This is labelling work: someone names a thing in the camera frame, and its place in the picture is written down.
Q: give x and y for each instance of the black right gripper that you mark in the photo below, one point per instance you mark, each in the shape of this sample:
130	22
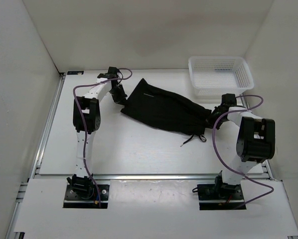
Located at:
210	119

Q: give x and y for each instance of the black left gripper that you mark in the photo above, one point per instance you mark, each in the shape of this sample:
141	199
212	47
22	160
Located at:
121	99

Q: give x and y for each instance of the black shorts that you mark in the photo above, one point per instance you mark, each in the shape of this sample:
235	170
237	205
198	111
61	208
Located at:
165	110

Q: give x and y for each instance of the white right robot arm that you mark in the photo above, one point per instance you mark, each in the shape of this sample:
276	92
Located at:
255	141

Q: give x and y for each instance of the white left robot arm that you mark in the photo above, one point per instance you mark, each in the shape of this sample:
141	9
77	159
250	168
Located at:
87	119

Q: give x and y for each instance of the white plastic mesh basket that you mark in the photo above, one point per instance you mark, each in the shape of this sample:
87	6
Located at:
213	76

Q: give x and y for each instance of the small blue label sticker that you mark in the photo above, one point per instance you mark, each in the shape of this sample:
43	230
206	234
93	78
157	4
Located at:
75	72

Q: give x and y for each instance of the aluminium front frame rail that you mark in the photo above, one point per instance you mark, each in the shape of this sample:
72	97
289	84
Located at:
154	176

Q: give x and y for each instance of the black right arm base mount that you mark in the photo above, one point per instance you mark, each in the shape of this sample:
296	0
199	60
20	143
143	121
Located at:
219	196

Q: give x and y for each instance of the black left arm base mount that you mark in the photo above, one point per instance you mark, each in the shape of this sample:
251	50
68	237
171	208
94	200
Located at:
89	194

